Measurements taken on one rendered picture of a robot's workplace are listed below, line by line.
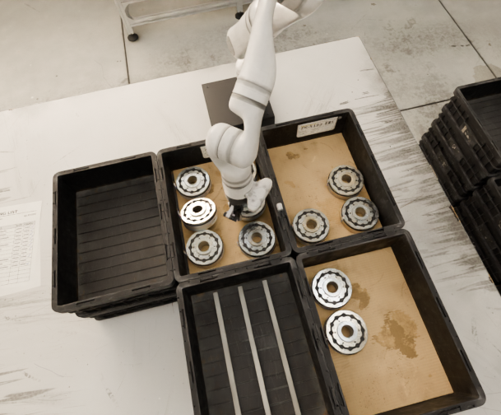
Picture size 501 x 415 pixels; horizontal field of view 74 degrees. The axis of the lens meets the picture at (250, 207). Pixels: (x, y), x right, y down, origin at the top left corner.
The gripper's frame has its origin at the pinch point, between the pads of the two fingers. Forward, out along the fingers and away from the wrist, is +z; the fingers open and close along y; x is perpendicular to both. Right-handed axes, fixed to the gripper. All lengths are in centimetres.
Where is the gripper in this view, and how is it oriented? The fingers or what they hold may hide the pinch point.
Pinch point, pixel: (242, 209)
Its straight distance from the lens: 94.9
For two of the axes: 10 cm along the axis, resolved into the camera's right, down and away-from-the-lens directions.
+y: -5.0, 8.0, -3.4
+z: 0.5, 4.1, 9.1
